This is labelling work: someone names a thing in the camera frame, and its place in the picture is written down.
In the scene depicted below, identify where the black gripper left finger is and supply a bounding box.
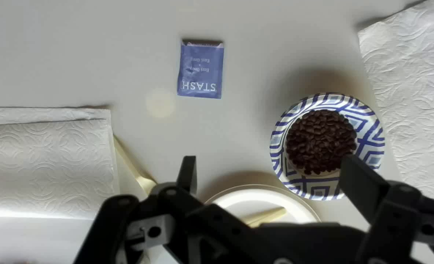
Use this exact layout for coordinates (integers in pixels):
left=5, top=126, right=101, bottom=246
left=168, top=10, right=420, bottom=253
left=74, top=154, right=228, bottom=264

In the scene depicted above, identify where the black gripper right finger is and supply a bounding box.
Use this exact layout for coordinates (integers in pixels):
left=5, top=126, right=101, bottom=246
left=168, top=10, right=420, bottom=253
left=338, top=154, right=434, bottom=264

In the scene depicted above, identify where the blue patterned paper bowl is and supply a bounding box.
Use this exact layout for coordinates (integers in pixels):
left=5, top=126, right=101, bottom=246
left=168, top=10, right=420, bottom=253
left=268, top=92, right=386, bottom=202

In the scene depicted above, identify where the white plastic fork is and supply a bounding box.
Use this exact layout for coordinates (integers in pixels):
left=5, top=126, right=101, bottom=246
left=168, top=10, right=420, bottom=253
left=111, top=134, right=158, bottom=199

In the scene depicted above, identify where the white paper plate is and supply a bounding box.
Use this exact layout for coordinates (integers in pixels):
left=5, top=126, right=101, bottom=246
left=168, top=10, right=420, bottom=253
left=202, top=181, right=322, bottom=228

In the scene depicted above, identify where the blue Stash tea packet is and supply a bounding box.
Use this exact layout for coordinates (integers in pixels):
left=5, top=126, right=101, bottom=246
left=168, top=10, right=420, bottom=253
left=175, top=38, right=225, bottom=99

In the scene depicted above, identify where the large unfolded white paper napkin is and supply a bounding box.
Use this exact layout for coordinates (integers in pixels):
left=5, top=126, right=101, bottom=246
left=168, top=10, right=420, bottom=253
left=356, top=0, right=434, bottom=202

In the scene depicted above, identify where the folded white paper napkin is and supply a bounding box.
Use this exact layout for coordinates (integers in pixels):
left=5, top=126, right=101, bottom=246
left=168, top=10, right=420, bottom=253
left=0, top=105, right=121, bottom=264

